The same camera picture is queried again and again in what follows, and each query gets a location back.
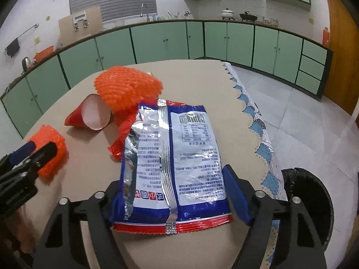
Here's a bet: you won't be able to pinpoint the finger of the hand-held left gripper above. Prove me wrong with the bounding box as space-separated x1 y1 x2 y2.
0 141 37 171
17 141 58 180

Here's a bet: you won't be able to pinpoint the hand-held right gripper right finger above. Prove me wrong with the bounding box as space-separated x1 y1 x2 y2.
221 165 327 269

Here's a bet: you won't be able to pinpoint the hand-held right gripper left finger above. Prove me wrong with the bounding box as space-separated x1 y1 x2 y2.
34 181 135 269

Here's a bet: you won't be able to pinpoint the small orange foam net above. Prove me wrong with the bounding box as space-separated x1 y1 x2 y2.
29 125 68 178

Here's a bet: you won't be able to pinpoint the blue snack bag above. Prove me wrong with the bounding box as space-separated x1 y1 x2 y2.
108 99 234 235

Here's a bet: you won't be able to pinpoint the black trash bin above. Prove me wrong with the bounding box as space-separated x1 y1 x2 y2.
276 167 335 269

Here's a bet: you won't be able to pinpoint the red paper cup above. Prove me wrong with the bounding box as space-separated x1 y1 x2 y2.
64 94 112 131

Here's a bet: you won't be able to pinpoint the orange plastic basket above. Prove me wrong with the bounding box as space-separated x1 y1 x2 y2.
34 46 55 61

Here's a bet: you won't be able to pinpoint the dark towel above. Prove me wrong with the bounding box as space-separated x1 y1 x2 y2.
6 39 21 58

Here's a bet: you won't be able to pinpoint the large orange foam net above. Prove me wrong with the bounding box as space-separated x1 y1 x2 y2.
94 66 164 118

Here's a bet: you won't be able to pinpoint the cardboard box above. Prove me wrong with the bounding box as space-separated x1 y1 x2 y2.
58 6 103 47

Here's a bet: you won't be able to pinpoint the green base cabinets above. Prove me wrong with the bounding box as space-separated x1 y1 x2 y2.
0 19 334 139

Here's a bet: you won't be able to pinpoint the glass jars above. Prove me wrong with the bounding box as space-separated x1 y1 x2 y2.
256 15 279 26

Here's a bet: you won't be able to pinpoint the black wok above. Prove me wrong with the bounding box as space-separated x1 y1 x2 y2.
239 11 258 23

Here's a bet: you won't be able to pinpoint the wooden door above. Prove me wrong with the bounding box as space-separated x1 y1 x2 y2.
325 0 359 115

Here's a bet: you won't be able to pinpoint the metal towel rail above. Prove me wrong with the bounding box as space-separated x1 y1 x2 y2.
4 23 39 52

